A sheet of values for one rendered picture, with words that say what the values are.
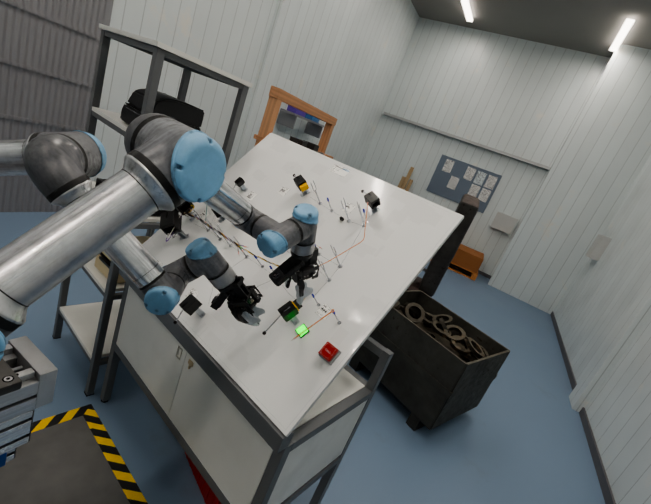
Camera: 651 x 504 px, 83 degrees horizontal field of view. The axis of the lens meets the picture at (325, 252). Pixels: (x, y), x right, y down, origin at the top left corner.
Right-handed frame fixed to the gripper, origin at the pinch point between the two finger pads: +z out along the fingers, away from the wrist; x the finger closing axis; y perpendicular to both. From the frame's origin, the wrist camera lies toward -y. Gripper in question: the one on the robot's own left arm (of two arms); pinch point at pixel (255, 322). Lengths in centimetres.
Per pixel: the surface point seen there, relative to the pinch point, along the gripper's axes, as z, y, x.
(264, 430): 23.4, 1.0, -25.0
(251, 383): 16.5, -6.1, -12.8
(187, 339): 6.1, -37.2, -0.9
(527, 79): 276, 150, 873
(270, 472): 38, -2, -32
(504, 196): 472, 67, 727
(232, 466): 42, -23, -32
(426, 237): 15, 50, 49
